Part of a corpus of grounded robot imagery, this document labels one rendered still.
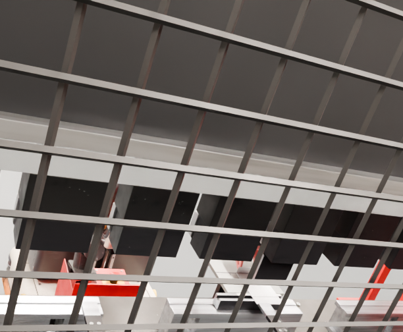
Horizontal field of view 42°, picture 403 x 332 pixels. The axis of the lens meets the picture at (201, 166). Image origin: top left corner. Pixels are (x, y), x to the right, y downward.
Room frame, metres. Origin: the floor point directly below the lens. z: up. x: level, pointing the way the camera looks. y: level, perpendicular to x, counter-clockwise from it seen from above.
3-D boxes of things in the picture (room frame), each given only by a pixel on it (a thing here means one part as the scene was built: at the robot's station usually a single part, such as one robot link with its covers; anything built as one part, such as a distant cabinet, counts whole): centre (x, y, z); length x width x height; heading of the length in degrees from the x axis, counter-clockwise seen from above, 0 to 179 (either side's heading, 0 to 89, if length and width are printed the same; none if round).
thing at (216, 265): (1.33, -0.19, 1.00); 0.26 x 0.18 x 0.01; 29
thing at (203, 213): (1.12, -0.11, 1.22); 0.15 x 0.09 x 0.17; 119
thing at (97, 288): (1.33, 0.17, 0.75); 0.20 x 0.16 x 0.18; 119
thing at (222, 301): (1.19, -0.24, 0.99); 0.20 x 0.03 x 0.03; 119
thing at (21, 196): (0.92, 0.24, 1.22); 0.15 x 0.09 x 0.17; 119
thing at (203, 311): (1.18, -0.21, 0.92); 0.39 x 0.06 x 0.10; 119
